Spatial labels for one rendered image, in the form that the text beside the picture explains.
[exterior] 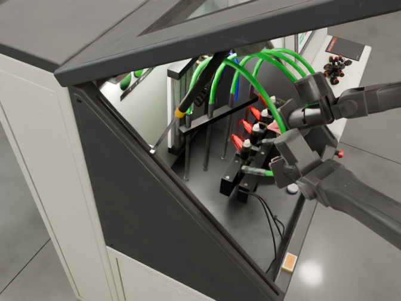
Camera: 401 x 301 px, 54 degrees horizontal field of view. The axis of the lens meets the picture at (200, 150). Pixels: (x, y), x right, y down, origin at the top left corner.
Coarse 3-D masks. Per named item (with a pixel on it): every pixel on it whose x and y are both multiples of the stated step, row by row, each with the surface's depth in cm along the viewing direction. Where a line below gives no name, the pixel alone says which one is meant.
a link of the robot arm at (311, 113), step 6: (312, 102) 94; (318, 102) 93; (324, 102) 93; (306, 108) 97; (312, 108) 95; (318, 108) 93; (324, 108) 93; (330, 108) 93; (306, 114) 96; (312, 114) 95; (318, 114) 93; (324, 114) 93; (330, 114) 94; (306, 120) 96; (312, 120) 95; (318, 120) 94; (324, 120) 93; (330, 120) 94; (312, 126) 97; (318, 126) 97
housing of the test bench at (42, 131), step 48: (48, 0) 96; (96, 0) 97; (144, 0) 99; (0, 48) 84; (48, 48) 82; (0, 96) 97; (48, 96) 87; (48, 144) 102; (48, 192) 122; (96, 240) 130; (96, 288) 165
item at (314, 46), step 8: (320, 32) 180; (272, 40) 132; (280, 40) 131; (288, 40) 137; (312, 40) 168; (320, 40) 183; (288, 48) 139; (312, 48) 171; (288, 56) 140; (304, 56) 161; (312, 56) 174; (288, 64) 142; (296, 72) 154
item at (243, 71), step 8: (200, 64) 104; (232, 64) 94; (240, 72) 93; (248, 72) 92; (192, 80) 111; (248, 80) 92; (256, 80) 91; (256, 88) 91; (264, 96) 90; (272, 104) 90; (272, 112) 91; (280, 120) 90; (280, 128) 91
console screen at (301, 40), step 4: (308, 32) 158; (312, 32) 164; (296, 36) 143; (300, 36) 148; (304, 36) 154; (308, 36) 159; (312, 36) 166; (296, 40) 144; (300, 40) 149; (304, 40) 155; (308, 40) 160; (296, 44) 145; (300, 44) 150; (304, 44) 156; (308, 44) 162; (296, 48) 146; (300, 48) 151; (304, 48) 158; (296, 52) 147; (300, 52) 152; (296, 60) 149
